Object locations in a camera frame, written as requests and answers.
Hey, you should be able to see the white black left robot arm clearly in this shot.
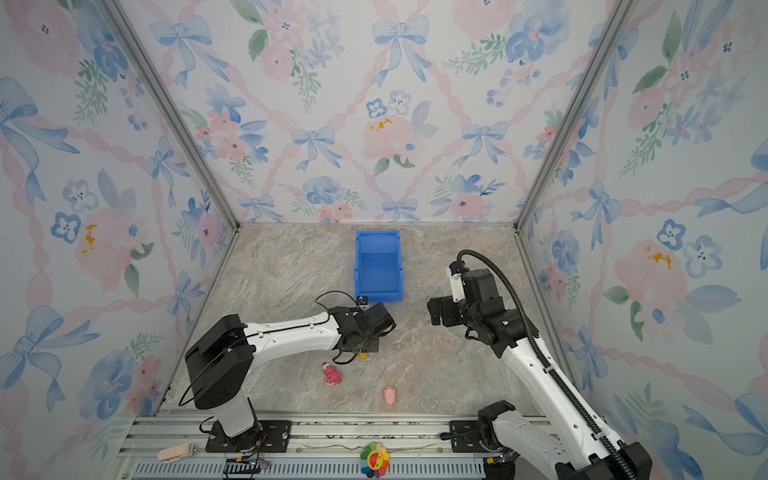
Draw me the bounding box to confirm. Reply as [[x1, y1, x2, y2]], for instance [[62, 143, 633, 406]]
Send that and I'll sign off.
[[180, 303, 396, 443]]

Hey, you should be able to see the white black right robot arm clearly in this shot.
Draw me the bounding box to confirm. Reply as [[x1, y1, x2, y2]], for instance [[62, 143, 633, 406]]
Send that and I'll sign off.
[[428, 262, 652, 479]]

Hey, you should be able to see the blue plastic bin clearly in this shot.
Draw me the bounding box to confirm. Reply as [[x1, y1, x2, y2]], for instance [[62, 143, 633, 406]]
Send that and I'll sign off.
[[354, 230, 404, 303]]

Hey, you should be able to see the pink strawberry toy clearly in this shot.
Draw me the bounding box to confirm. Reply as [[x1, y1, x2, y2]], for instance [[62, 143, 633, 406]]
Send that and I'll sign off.
[[322, 362, 343, 386]]

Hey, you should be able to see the pink pig toy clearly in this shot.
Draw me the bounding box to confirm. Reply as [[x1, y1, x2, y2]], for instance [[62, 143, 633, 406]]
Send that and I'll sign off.
[[383, 386, 397, 406]]

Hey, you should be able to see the colourful flower toy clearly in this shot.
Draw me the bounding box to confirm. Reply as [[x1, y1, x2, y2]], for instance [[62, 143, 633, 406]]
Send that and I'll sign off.
[[360, 442, 390, 479]]

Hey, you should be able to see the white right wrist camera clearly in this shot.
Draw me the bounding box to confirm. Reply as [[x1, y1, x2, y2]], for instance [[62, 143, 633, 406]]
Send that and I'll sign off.
[[449, 273, 465, 303]]

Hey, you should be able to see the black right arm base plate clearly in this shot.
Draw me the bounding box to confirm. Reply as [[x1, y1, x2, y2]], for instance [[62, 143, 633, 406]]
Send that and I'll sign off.
[[441, 420, 495, 454]]

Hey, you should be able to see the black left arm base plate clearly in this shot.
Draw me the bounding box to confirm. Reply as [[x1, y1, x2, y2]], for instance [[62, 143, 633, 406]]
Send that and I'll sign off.
[[205, 420, 293, 453]]

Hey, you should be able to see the aluminium rail frame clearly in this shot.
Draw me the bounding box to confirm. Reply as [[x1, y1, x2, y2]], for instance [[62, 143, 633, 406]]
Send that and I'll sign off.
[[113, 410, 577, 480]]

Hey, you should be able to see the pink handle tool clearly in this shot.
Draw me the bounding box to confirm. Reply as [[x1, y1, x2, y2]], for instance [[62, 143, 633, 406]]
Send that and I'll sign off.
[[157, 443, 196, 463]]

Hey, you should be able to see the black corrugated cable hose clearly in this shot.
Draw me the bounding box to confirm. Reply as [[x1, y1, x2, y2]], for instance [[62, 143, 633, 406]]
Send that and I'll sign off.
[[455, 248, 637, 480]]

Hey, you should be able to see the aluminium corner post right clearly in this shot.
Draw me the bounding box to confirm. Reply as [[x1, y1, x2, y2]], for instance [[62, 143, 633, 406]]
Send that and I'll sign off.
[[514, 0, 636, 234]]

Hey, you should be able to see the aluminium corner post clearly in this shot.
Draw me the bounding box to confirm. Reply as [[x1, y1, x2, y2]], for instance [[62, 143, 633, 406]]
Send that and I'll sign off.
[[95, 0, 240, 231], [514, 0, 636, 234]]

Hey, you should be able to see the aluminium corner post left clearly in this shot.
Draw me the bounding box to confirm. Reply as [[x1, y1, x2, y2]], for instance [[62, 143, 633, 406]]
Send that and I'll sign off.
[[95, 0, 240, 231]]

